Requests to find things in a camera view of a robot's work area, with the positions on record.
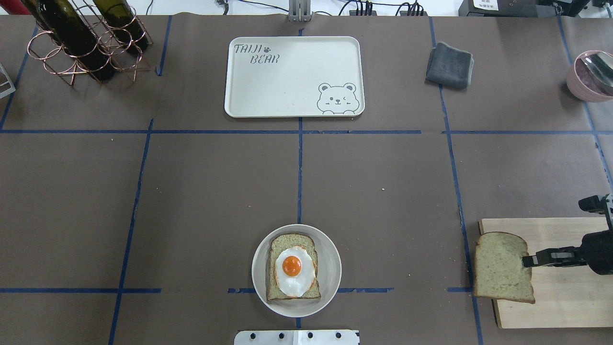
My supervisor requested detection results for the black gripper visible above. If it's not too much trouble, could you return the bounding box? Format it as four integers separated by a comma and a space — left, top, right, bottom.
522, 231, 613, 275

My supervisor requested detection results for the cream bear tray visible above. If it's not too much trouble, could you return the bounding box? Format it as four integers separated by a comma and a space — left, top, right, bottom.
224, 36, 365, 118

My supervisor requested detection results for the wooden cutting board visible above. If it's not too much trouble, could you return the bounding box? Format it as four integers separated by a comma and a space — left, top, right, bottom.
479, 217, 613, 328

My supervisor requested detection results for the pink bowl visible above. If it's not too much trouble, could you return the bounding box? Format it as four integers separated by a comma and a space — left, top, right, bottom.
566, 50, 613, 103

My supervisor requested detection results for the metal scoop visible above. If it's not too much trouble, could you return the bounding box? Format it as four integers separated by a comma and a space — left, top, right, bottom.
581, 52, 613, 96

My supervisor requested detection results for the grey folded cloth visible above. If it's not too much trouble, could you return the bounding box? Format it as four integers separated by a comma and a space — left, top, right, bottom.
425, 41, 474, 89

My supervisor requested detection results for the white plate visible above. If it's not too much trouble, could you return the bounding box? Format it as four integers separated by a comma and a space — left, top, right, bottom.
251, 224, 342, 318

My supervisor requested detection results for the fried egg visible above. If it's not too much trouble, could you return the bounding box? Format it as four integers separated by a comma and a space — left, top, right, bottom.
273, 245, 316, 299

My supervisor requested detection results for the black power strip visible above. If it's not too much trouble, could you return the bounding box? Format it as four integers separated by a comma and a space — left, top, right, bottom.
338, 0, 428, 17

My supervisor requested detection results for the green wine bottle middle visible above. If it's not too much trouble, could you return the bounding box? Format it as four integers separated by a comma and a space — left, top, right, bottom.
94, 0, 149, 55

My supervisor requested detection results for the green wine bottle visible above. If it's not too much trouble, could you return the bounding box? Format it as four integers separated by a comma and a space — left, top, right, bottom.
94, 0, 149, 55
22, 0, 115, 84

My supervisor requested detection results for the green wine bottle front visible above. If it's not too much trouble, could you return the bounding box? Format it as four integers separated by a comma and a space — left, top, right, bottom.
22, 0, 115, 84

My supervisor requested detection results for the red cylinder tube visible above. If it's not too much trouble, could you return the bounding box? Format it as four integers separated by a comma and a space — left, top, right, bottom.
0, 0, 30, 15

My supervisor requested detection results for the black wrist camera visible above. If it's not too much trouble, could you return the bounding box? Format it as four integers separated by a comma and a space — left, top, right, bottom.
578, 194, 613, 230

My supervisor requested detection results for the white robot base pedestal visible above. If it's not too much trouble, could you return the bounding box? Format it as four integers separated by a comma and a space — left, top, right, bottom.
234, 329, 361, 345

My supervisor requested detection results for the aluminium frame post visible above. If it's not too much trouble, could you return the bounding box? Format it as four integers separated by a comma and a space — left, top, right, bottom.
288, 0, 313, 23

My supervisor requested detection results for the copper wire bottle rack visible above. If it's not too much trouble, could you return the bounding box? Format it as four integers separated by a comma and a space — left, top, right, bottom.
23, 0, 152, 86

